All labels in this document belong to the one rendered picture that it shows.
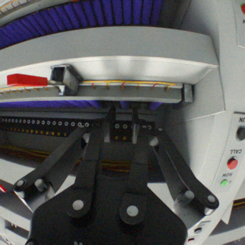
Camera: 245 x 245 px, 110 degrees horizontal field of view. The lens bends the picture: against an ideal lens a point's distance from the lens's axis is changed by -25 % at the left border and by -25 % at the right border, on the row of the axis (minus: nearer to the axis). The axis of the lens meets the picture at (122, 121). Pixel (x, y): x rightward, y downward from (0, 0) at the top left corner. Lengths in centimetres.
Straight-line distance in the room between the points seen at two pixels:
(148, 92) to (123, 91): 4
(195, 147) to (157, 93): 10
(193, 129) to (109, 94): 14
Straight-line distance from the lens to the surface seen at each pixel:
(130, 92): 16
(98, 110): 28
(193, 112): 19
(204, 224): 29
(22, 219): 46
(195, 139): 19
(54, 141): 43
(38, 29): 38
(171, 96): 17
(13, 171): 29
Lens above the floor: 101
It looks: 13 degrees up
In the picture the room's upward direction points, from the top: 179 degrees counter-clockwise
